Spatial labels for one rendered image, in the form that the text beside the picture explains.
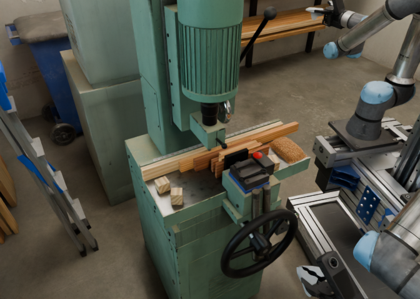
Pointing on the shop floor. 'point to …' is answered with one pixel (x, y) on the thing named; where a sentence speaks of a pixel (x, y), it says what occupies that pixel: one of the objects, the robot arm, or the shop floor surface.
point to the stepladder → (43, 171)
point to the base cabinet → (194, 258)
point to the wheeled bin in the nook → (50, 69)
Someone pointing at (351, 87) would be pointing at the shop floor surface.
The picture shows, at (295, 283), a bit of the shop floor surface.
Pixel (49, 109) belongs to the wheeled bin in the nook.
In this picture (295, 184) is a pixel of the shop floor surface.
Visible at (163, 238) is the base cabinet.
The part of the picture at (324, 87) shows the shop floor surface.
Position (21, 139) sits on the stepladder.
